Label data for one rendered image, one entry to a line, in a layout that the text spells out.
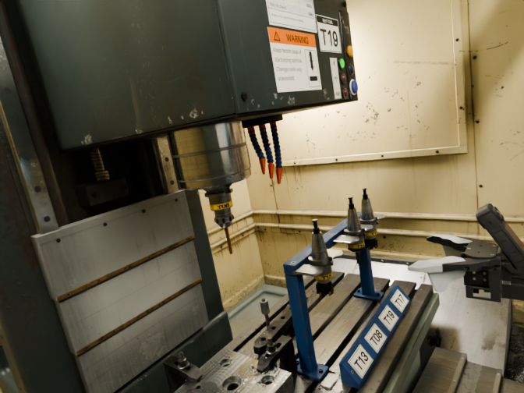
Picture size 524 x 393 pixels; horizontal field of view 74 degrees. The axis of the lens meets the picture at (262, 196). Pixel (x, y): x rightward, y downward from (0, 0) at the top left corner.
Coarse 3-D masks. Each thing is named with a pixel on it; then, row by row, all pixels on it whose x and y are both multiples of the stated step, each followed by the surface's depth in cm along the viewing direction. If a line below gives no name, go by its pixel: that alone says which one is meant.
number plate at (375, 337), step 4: (376, 324) 105; (372, 328) 103; (376, 328) 104; (368, 332) 101; (372, 332) 102; (376, 332) 103; (380, 332) 103; (368, 336) 100; (372, 336) 101; (376, 336) 102; (380, 336) 102; (384, 336) 103; (368, 340) 99; (372, 340) 100; (376, 340) 101; (380, 340) 101; (384, 340) 102; (372, 344) 99; (376, 344) 100; (380, 344) 100; (376, 348) 99; (380, 348) 99
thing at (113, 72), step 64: (64, 0) 72; (128, 0) 60; (192, 0) 51; (256, 0) 55; (320, 0) 71; (64, 64) 78; (128, 64) 64; (192, 64) 54; (256, 64) 55; (320, 64) 71; (64, 128) 87; (128, 128) 70; (192, 128) 66
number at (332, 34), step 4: (328, 28) 73; (332, 28) 75; (328, 32) 73; (332, 32) 75; (336, 32) 76; (328, 36) 73; (332, 36) 75; (336, 36) 76; (328, 40) 73; (332, 40) 75; (336, 40) 76; (328, 44) 73; (332, 44) 75; (336, 44) 76; (332, 48) 75; (336, 48) 76
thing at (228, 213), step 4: (228, 208) 77; (216, 212) 76; (220, 212) 76; (224, 212) 76; (228, 212) 77; (216, 216) 77; (220, 216) 76; (224, 216) 76; (228, 216) 77; (232, 216) 78; (216, 220) 77; (220, 220) 76; (224, 220) 76; (228, 220) 77; (232, 220) 78; (220, 224) 77; (224, 224) 77; (228, 224) 77
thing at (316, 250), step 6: (312, 234) 91; (318, 234) 90; (312, 240) 91; (318, 240) 90; (312, 246) 91; (318, 246) 90; (324, 246) 91; (312, 252) 92; (318, 252) 90; (324, 252) 90; (312, 258) 92; (318, 258) 90; (324, 258) 90
